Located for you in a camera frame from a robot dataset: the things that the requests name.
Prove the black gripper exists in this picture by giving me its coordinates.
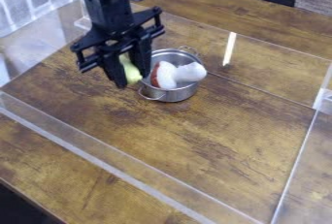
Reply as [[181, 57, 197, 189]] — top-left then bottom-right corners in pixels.
[[70, 0, 165, 88]]

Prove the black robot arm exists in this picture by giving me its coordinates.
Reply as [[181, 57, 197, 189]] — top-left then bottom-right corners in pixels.
[[70, 0, 165, 88]]

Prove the white mushroom toy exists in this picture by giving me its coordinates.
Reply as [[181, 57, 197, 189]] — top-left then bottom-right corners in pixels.
[[150, 61, 207, 89]]

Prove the small metal pot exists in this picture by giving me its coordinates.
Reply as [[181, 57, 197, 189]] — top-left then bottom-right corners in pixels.
[[138, 46, 205, 103]]

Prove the clear acrylic barrier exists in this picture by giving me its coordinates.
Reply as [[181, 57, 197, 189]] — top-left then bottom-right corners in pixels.
[[0, 90, 332, 224]]

